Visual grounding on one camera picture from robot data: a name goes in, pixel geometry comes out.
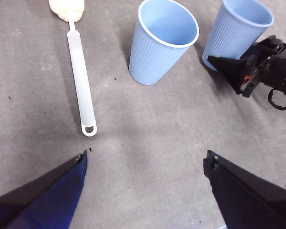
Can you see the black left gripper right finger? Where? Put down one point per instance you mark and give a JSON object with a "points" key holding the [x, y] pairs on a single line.
{"points": [[248, 198]]}

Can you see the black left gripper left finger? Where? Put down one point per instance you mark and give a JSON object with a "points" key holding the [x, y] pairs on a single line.
{"points": [[45, 200]]}

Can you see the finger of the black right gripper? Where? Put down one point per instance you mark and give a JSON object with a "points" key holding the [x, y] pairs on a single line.
{"points": [[232, 71]]}

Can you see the blue ribbed plastic cup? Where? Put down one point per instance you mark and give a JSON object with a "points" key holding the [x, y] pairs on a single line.
{"points": [[228, 35], [152, 55]]}

